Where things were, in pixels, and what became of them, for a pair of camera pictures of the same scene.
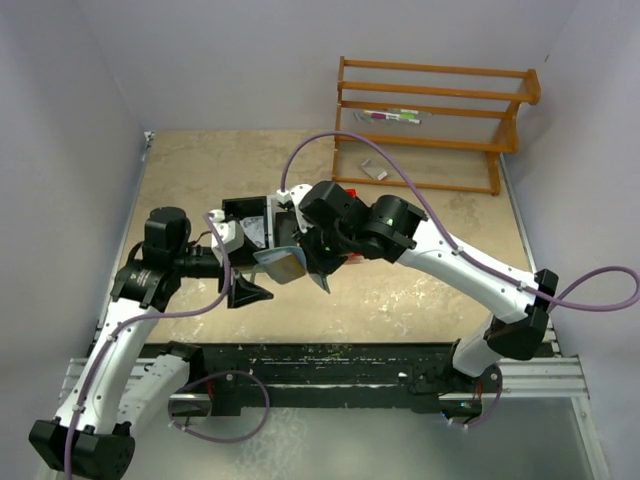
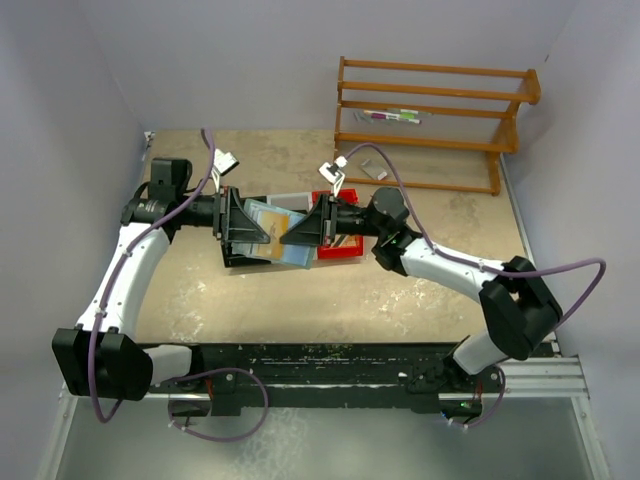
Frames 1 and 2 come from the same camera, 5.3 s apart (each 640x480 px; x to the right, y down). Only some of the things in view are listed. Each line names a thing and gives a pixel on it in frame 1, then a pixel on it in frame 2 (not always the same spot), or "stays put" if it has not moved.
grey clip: [358, 118] stays put
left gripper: [226, 280] -> [220, 215]
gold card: [286, 269] -> [273, 225]
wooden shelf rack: [513, 147] stays put
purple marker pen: [380, 115] stays put
